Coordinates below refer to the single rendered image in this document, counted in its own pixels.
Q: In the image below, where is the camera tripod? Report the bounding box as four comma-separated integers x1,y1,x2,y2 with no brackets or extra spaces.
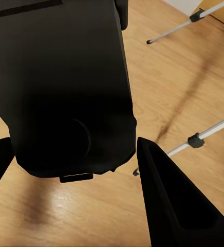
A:
133,2,224,176

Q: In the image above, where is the digital camera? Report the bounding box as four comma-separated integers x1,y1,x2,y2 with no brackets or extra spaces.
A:
0,0,137,183

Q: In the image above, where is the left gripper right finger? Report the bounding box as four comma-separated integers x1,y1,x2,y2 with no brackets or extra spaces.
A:
137,137,224,247

